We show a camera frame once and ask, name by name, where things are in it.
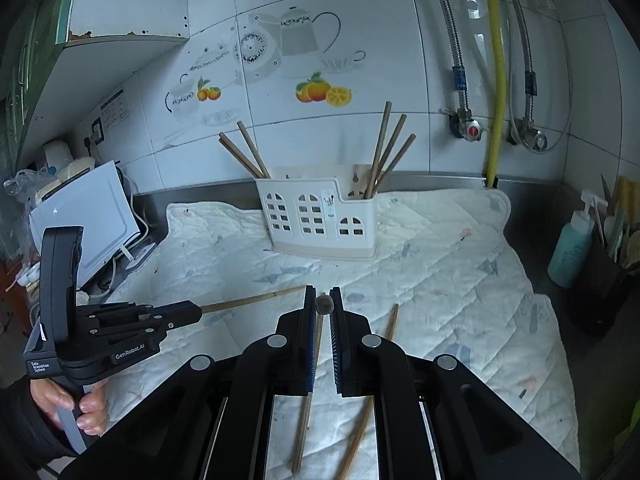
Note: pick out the wooden chopstick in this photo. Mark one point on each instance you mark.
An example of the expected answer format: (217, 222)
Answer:
(302, 435)
(395, 132)
(250, 300)
(252, 147)
(240, 156)
(382, 135)
(392, 320)
(402, 150)

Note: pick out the clear plastic bag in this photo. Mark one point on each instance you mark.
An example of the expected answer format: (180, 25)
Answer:
(20, 185)

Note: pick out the wall power socket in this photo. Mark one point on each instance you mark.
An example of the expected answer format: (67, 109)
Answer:
(97, 130)

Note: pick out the white quilted mat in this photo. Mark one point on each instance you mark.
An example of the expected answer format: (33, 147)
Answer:
(450, 285)

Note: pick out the black utensil container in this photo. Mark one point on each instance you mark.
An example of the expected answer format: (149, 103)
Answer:
(605, 295)

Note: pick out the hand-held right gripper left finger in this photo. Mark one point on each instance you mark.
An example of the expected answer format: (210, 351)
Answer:
(312, 350)

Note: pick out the person's left hand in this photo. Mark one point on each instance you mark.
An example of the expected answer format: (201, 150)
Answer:
(95, 410)

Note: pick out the white plastic utensil holder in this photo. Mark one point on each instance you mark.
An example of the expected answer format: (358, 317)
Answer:
(300, 240)

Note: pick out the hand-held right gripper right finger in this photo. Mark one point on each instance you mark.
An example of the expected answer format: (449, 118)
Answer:
(336, 350)

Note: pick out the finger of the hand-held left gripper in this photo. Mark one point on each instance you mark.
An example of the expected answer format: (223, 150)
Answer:
(135, 332)
(130, 311)

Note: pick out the white countertop oven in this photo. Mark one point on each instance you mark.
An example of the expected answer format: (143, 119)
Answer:
(85, 215)

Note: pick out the person's left forearm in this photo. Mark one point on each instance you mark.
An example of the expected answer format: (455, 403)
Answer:
(25, 425)

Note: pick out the green wall cabinet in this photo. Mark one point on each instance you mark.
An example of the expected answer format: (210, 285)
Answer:
(35, 35)

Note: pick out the wooden spatula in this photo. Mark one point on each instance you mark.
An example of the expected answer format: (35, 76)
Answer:
(625, 210)

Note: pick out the metal pipe valve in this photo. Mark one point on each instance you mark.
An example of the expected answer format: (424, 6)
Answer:
(467, 127)
(530, 135)

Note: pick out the green plastic object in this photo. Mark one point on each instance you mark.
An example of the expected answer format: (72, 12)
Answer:
(629, 435)

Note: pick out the teal pump bottle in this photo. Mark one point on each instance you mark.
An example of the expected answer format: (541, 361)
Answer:
(570, 250)

